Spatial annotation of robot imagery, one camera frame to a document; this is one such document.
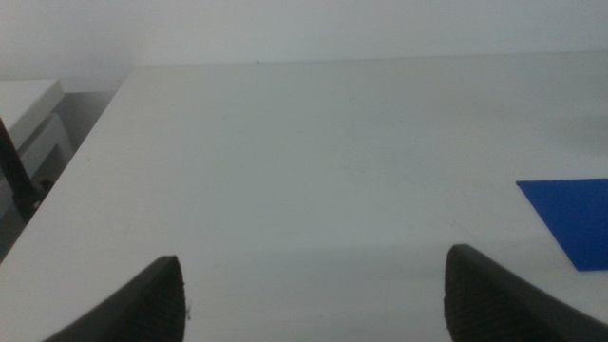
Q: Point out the white side cabinet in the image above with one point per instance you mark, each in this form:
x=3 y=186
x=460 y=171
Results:
x=28 y=109

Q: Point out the blue rectangular mat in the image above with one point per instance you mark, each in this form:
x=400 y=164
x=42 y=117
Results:
x=577 y=218

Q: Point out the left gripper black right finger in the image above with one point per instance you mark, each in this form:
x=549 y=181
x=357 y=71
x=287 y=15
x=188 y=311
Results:
x=494 y=309

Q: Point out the black stand pole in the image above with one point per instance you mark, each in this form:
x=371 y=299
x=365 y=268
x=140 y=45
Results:
x=15 y=178

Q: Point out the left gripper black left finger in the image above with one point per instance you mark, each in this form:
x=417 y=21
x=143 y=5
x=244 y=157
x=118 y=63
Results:
x=147 y=309

